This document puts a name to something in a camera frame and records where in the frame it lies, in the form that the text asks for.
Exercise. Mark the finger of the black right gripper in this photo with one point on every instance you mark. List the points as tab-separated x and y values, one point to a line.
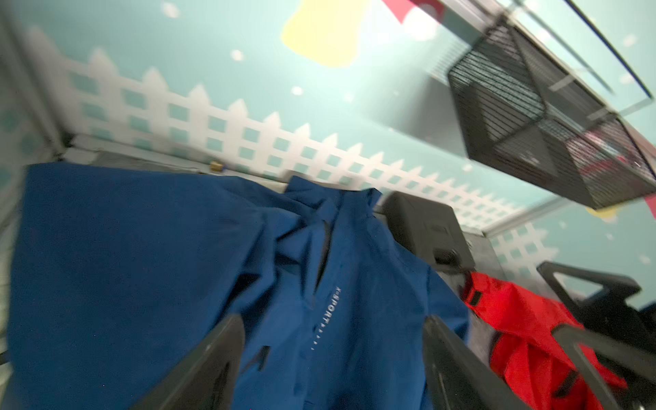
606	310
635	366

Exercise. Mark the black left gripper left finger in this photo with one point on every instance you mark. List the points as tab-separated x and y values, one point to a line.
207	376

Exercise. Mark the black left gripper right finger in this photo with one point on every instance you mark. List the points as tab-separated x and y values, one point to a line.
456	378

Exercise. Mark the red jacket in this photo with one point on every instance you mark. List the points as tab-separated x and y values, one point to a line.
525	354

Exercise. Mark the navy blue jacket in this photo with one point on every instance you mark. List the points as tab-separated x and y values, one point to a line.
118	274

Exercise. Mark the black flat case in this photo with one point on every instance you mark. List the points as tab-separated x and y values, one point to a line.
430	231

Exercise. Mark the black wire mesh basket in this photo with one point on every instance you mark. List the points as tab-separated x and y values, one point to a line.
521	115

